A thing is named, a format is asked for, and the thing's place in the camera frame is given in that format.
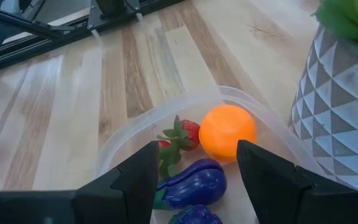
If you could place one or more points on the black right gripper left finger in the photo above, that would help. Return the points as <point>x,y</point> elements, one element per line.
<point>113,202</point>

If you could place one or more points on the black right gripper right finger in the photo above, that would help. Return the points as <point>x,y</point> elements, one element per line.
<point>278,193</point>

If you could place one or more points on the red toy strawberry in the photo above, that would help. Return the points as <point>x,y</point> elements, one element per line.
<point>168,160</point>
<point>191,132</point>

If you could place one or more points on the orange toy fruit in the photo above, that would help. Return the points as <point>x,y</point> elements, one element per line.
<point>227,132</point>

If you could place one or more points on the dark blue toy eggplant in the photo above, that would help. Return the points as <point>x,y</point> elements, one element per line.
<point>194,186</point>

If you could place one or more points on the blue toy grapes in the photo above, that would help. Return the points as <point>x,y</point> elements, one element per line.
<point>197,216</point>

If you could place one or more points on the clear plastic tupperware container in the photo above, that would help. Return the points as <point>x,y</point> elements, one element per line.
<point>172,109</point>

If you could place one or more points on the white grey patterned plant pot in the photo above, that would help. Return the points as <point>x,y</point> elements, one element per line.
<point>337,124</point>

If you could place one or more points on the green succulent plant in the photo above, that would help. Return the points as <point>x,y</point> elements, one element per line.
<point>350,18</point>

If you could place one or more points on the black aluminium table frame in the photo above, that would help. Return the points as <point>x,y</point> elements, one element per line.
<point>57,40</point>

